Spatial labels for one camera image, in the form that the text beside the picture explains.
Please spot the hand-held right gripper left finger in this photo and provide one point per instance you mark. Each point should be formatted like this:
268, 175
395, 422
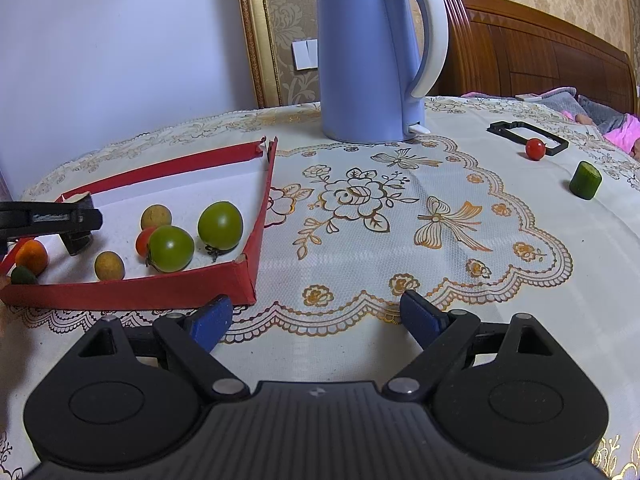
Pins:
212, 320

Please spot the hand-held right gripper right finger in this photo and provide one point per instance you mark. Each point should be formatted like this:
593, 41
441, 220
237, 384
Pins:
420, 317

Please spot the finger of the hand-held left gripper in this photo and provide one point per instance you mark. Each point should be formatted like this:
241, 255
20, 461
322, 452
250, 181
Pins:
50, 225

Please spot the orange cherry tomato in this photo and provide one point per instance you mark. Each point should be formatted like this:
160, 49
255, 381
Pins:
31, 256

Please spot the green cucumber piece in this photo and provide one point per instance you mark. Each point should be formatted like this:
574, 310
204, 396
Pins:
585, 180
22, 276

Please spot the red cardboard tray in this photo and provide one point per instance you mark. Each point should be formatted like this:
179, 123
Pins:
150, 292

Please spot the brown longan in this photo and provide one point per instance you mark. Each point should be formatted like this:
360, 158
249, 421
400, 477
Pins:
155, 217
109, 265

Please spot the green tomato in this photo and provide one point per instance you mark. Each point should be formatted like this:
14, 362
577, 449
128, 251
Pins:
170, 248
220, 225

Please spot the red cherry tomato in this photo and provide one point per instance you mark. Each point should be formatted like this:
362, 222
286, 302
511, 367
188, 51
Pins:
535, 149
142, 241

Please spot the blue electric kettle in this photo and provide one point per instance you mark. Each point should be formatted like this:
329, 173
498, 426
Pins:
365, 60

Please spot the pink cloth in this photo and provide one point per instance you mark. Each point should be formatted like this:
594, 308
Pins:
625, 132

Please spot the brown wooden headboard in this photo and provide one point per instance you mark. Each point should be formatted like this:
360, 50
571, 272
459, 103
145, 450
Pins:
525, 60

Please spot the black rectangular frame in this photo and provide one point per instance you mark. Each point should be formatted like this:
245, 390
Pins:
500, 127

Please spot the gold wall frame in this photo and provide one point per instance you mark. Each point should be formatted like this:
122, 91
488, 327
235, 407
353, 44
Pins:
255, 35

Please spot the white wall switch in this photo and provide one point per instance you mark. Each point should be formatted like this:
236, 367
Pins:
304, 55

